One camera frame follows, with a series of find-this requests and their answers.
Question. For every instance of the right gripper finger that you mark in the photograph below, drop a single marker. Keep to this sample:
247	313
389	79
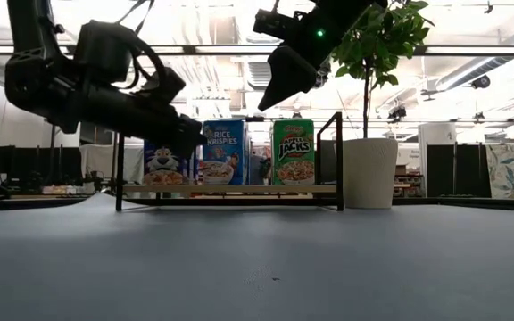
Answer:
288	76

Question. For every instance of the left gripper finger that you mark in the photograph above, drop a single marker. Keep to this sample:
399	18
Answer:
181	131

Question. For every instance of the Frosted Flakes cereal box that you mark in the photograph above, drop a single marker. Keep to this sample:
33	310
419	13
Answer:
195	174
163	165

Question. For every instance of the Rice Krispies cereal box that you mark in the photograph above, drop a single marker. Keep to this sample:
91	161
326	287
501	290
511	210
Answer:
247	156
223	156

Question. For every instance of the Apple Jacks cereal box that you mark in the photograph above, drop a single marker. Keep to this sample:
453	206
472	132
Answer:
293	156

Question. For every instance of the black ceiling spotlight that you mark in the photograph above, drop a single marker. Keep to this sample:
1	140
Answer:
321	76
480	81
397	112

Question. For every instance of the green leafy plant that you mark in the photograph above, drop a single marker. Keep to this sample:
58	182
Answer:
373	44

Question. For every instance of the white cloth cover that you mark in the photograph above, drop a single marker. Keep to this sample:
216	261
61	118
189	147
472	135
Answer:
101	162

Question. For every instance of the person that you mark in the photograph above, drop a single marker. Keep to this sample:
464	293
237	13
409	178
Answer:
259	171

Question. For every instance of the white ribbed plant pot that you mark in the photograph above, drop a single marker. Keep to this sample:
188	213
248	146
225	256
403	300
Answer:
368	174

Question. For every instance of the white pillar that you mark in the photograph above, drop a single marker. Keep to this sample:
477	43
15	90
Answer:
437	134

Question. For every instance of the blue-grey table mat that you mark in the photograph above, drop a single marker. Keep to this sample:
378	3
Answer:
257	267

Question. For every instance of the black partition panel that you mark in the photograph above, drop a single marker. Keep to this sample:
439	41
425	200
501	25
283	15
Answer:
458	169

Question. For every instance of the floral pattern screen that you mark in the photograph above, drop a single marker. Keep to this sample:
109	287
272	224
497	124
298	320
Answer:
513	171

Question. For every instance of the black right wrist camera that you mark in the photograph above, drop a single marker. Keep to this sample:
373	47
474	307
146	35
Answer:
275	23

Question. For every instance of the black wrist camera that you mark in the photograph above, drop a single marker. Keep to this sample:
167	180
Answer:
105	51
275	23

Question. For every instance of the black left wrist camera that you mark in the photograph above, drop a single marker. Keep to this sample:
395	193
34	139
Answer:
105	51

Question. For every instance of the black curtain wall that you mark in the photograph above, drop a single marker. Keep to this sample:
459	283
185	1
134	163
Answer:
29	165

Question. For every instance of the black ceiling light rail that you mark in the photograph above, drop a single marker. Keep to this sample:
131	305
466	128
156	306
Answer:
462	50

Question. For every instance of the silver ceiling duct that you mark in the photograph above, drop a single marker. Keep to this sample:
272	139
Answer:
462	76

